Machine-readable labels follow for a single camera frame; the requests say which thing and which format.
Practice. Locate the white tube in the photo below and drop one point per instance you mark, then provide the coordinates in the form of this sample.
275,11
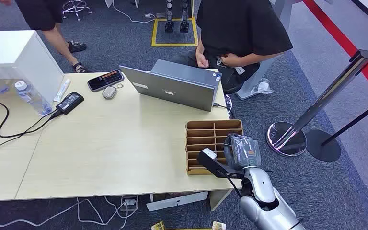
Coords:
62,90

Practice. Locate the yellow floor tape square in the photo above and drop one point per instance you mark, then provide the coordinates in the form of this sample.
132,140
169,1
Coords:
174,32

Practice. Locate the clear plastic water bottle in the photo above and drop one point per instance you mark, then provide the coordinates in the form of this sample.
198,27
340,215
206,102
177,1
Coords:
32,98

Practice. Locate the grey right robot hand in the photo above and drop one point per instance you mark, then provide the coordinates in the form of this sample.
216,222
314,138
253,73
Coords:
246,152

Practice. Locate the seated person's hand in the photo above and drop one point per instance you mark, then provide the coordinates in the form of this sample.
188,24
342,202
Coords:
202,60

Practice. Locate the wooden slotted card organizer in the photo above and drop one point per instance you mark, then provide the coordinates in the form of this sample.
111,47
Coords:
204,139

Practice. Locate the chrome stanchion post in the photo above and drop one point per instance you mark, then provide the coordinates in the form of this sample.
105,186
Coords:
317,104

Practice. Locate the black robot legs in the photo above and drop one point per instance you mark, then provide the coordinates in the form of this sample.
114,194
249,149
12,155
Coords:
177,16

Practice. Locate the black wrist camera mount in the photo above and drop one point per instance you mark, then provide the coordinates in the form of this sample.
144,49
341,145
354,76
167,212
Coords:
217,165

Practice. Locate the grey computer mouse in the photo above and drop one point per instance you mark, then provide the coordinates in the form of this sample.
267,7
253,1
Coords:
109,92

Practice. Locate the grey laptop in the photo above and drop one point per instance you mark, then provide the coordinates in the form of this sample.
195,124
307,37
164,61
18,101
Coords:
177,84

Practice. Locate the standing person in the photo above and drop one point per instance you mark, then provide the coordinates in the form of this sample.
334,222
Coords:
49,28

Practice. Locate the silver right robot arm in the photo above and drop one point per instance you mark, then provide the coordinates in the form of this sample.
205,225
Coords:
265,200

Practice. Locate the black power adapter brick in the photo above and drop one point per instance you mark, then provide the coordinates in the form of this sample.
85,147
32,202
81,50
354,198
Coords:
70,103

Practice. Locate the white power strip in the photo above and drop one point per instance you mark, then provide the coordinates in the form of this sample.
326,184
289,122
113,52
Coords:
129,203

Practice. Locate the white flat box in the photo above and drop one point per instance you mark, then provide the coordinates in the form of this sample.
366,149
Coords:
177,201

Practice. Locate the black stanchion post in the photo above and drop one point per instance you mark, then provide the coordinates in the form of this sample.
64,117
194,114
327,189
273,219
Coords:
336,136

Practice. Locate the seated person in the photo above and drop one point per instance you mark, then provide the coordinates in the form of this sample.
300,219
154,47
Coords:
241,35

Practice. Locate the white cabinet box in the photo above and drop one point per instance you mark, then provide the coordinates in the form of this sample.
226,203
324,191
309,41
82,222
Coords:
19,60

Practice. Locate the chrome stool base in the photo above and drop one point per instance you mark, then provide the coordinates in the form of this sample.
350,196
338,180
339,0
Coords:
76,8

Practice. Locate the red floor tape stripe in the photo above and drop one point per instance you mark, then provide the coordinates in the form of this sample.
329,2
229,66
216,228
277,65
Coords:
349,47

